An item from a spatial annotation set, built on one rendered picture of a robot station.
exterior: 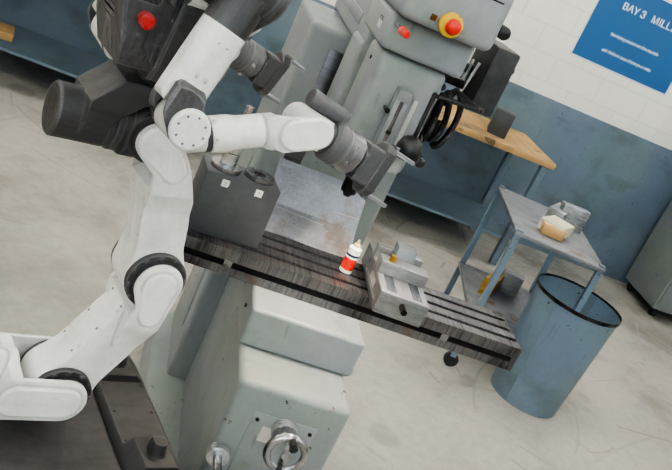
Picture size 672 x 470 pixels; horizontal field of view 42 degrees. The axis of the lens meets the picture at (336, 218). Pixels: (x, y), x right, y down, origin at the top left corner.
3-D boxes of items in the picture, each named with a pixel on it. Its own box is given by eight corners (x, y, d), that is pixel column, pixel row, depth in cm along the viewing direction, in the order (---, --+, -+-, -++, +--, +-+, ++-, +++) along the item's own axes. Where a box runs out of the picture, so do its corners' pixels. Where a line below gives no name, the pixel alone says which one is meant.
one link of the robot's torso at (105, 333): (17, 419, 196) (152, 258, 191) (3, 364, 211) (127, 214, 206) (73, 438, 206) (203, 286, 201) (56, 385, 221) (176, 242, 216)
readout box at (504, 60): (493, 120, 272) (525, 58, 266) (468, 109, 270) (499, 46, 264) (477, 103, 291) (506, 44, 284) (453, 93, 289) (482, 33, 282)
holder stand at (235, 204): (256, 249, 254) (283, 188, 248) (184, 228, 246) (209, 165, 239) (250, 230, 264) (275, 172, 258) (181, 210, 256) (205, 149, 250)
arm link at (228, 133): (267, 155, 166) (167, 165, 158) (249, 139, 175) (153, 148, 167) (269, 101, 162) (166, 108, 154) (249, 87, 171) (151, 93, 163)
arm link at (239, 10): (200, 9, 150) (245, -58, 149) (185, 0, 158) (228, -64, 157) (252, 46, 157) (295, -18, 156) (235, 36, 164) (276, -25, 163)
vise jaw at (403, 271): (423, 289, 260) (429, 278, 259) (377, 272, 257) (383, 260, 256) (420, 280, 266) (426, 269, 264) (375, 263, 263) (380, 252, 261)
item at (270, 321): (350, 379, 251) (367, 345, 247) (236, 343, 242) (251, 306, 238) (333, 297, 296) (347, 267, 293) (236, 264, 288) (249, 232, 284)
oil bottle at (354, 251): (351, 276, 265) (366, 245, 262) (339, 271, 264) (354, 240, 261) (350, 270, 269) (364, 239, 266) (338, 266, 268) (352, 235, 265)
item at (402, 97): (381, 164, 239) (414, 94, 232) (368, 159, 238) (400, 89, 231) (379, 160, 243) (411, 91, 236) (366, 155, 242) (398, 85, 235)
